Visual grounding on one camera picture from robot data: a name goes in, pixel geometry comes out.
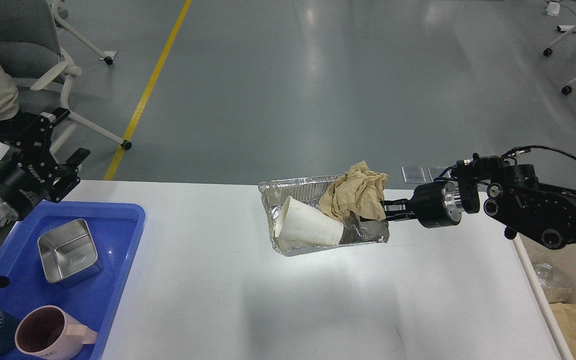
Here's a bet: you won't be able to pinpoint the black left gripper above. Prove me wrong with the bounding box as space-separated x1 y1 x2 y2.
0 107 90 222

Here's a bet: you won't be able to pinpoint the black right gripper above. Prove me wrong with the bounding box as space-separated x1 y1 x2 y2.
381 181 465 229

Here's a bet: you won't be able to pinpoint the brown paper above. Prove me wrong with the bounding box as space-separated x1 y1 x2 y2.
318 161 389 222

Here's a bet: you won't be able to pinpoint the aluminium foil container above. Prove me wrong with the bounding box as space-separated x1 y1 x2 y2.
258 175 390 256

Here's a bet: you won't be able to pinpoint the white paper cup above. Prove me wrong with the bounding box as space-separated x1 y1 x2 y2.
274 196 345 251

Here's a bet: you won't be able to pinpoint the stainless steel rectangular tray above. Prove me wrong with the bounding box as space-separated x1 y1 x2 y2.
37 218 103 287

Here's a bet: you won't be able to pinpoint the pink mug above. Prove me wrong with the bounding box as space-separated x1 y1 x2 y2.
14 305 98 360

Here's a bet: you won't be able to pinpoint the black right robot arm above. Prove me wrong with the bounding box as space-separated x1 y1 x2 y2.
381 145 576 250

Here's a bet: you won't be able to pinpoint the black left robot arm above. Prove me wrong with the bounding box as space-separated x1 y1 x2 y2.
0 107 90 289

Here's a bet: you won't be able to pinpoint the floor outlet cover left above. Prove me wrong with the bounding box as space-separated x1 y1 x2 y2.
401 166 428 184

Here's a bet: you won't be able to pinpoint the floor outlet cover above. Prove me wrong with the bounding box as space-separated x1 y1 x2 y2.
401 166 428 184
427 166 453 183

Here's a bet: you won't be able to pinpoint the floor outlet cover right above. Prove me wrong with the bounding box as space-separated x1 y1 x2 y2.
427 166 453 183

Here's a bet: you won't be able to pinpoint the blue plastic tray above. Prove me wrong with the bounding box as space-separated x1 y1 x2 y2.
0 201 146 360

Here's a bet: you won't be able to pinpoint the grey office chair far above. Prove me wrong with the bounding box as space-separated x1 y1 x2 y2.
49 0 118 66

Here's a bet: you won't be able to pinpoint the grey office chair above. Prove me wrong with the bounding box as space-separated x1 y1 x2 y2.
0 0 133 156
49 0 118 66

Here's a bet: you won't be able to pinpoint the grey office chair near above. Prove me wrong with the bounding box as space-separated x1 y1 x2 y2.
0 0 133 156

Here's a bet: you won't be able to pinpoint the clear plastic bag in bin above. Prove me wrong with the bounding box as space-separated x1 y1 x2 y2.
532 262 576 304

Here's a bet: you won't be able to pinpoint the white plastic bin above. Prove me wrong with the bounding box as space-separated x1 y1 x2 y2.
513 235 576 360

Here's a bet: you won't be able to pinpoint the white power adapter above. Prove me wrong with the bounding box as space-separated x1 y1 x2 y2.
546 1 561 18

